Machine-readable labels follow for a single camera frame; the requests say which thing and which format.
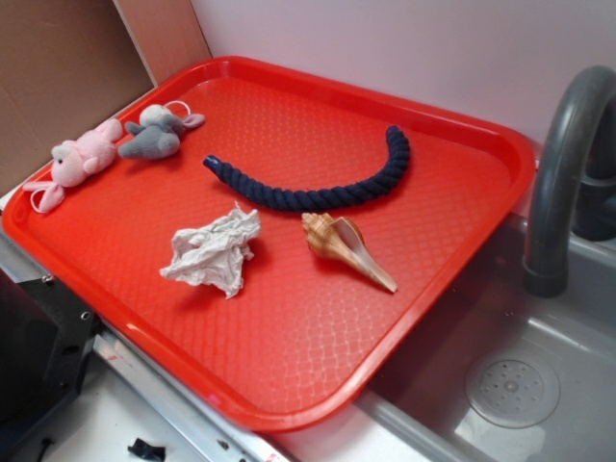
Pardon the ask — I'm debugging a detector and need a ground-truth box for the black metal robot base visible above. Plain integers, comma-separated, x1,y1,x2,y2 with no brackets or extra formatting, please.
1,273,97,429

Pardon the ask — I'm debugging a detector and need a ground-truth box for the crumpled white paper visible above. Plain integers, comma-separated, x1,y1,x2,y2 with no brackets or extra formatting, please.
160,206,262,299

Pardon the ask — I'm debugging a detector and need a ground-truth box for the brown conch seashell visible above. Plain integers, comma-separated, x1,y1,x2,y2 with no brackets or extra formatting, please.
301,213,398,294

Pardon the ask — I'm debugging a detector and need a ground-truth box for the red plastic tray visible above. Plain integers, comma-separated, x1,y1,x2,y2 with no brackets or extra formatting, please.
2,57,535,433

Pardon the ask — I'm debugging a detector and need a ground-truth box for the grey plush elephant toy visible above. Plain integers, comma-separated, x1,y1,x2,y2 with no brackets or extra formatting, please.
117,100,205,161

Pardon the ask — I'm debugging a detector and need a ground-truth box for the grey toy sink basin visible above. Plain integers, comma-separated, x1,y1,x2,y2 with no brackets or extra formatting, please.
275,217,615,461

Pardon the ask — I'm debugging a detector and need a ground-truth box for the pink plush pig toy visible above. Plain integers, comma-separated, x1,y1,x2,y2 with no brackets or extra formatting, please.
23,118,123,214

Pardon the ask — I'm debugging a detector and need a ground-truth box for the round sink drain cover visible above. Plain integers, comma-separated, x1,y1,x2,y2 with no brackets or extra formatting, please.
465,348,560,429

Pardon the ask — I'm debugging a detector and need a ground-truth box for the grey plastic faucet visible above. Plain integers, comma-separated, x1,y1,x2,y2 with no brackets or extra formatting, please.
524,65,615,297

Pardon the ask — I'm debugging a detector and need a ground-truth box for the black tape scrap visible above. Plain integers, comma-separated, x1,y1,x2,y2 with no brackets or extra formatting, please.
127,438,167,462

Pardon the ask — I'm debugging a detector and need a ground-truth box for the brown cardboard panel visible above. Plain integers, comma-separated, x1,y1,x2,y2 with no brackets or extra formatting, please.
1,1,211,193

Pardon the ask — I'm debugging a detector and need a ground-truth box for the dark blue twisted rope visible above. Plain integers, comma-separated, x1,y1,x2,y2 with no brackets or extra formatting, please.
202,124,412,212

